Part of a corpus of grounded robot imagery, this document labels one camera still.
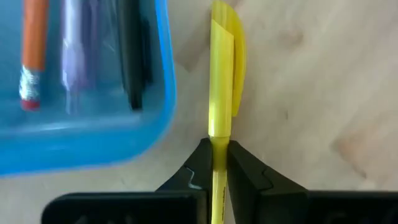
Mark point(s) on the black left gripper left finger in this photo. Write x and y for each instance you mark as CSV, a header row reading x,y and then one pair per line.
x,y
140,208

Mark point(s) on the orange pencil with eraser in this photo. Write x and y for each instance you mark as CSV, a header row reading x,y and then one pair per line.
x,y
34,37

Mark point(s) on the blue plastic supply box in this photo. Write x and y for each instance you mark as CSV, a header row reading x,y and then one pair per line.
x,y
93,146

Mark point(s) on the black pen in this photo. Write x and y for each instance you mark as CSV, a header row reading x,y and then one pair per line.
x,y
133,56

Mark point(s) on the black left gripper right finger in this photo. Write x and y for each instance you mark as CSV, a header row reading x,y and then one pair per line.
x,y
295,208

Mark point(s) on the yellow highlighter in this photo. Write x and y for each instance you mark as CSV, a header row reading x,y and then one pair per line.
x,y
220,77

